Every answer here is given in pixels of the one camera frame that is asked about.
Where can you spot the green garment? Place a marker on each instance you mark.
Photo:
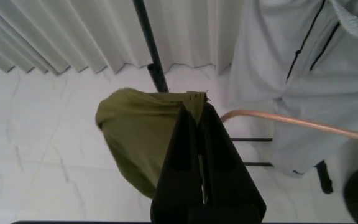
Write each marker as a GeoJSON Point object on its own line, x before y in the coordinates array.
{"type": "Point", "coordinates": [135, 133]}

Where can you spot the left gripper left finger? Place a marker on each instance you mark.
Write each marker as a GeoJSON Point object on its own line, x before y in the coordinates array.
{"type": "Point", "coordinates": [179, 180]}

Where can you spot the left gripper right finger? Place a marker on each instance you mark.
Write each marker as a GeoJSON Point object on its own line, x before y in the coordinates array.
{"type": "Point", "coordinates": [228, 186]}

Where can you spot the pink clothes hanger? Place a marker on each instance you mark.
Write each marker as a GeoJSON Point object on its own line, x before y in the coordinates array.
{"type": "Point", "coordinates": [306, 123]}

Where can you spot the pale grey shorts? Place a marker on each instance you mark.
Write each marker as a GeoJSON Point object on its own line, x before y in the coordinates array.
{"type": "Point", "coordinates": [322, 77]}

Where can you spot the black clothes rack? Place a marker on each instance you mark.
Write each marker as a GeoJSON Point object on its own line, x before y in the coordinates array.
{"type": "Point", "coordinates": [151, 53]}

